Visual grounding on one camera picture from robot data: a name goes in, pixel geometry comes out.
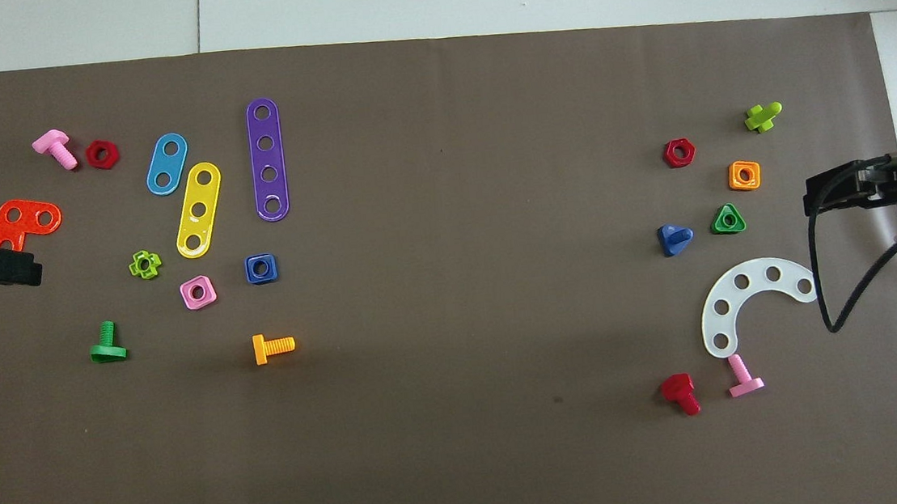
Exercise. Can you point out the blue square nut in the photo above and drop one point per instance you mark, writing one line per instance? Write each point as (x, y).
(253, 279)

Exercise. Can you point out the lime cross-shaped nut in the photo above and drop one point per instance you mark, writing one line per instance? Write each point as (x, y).
(136, 267)

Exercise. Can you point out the orange plastic screw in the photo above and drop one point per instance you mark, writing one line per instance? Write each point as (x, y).
(260, 350)

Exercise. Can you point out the blue triangle-head screw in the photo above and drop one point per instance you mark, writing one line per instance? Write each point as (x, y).
(668, 241)

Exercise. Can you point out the pink square nut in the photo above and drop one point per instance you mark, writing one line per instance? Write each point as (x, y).
(210, 299)

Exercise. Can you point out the lime cross-head screw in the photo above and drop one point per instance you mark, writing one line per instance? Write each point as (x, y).
(762, 120)

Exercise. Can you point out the white curved five-hole plate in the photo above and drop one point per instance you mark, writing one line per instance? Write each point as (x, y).
(731, 294)

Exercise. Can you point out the green triangle nut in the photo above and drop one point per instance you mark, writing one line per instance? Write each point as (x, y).
(718, 228)

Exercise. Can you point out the purple four-hole strip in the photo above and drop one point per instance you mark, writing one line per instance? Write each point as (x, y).
(267, 158)

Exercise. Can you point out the orange angled three-hole plate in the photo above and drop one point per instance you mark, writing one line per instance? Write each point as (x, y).
(29, 214)

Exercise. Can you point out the red hexagon nut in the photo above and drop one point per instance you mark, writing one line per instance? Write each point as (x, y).
(669, 158)
(93, 156)

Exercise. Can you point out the green plastic screw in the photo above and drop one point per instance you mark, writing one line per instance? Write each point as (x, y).
(108, 352)

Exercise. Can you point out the orange square nut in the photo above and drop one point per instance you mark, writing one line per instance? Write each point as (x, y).
(735, 185)

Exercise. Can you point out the brown table mat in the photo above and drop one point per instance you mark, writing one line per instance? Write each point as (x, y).
(444, 204)

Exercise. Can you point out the yellow three-hole strip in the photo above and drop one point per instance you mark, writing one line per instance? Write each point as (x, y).
(202, 194)

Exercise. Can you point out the red plastic screw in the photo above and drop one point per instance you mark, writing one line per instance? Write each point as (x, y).
(678, 388)

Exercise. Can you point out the blue two-hole strip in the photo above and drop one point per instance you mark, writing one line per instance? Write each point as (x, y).
(167, 164)

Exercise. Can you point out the pink plastic screw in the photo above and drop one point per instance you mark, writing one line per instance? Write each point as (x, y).
(52, 143)
(739, 371)

